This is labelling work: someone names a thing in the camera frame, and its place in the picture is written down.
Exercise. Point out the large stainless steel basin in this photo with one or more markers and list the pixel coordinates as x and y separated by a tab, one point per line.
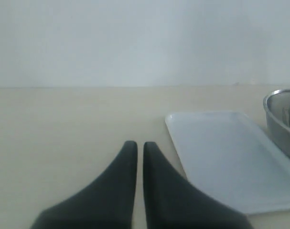
276	105

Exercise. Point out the white rectangular plastic tray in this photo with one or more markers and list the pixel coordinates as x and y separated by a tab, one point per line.
228	157

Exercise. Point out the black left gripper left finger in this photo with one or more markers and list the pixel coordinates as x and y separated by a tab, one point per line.
106	203

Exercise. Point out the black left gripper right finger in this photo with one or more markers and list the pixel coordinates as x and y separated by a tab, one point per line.
171	202

